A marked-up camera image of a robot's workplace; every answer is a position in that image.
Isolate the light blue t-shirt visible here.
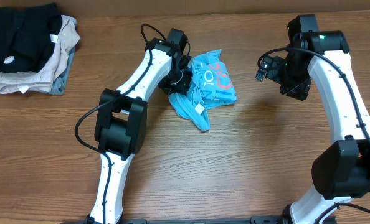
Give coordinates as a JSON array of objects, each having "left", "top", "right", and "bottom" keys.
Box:
[{"left": 169, "top": 50, "right": 237, "bottom": 131}]

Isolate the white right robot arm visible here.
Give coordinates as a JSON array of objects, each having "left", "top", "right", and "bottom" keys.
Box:
[{"left": 250, "top": 14, "right": 370, "bottom": 223}]

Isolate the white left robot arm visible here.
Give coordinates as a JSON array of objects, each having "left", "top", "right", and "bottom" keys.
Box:
[{"left": 86, "top": 29, "right": 191, "bottom": 223}]

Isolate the grey folded garment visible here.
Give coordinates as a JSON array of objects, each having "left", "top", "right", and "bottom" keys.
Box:
[{"left": 49, "top": 47, "right": 75, "bottom": 95}]

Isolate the beige folded garment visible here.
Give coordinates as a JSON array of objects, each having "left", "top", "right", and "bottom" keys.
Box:
[{"left": 0, "top": 15, "right": 80, "bottom": 94}]

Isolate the black folded garment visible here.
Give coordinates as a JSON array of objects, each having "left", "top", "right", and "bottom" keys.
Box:
[{"left": 0, "top": 3, "right": 62, "bottom": 73}]

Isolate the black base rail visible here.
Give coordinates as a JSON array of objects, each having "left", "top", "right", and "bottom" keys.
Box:
[{"left": 110, "top": 215, "right": 338, "bottom": 224}]

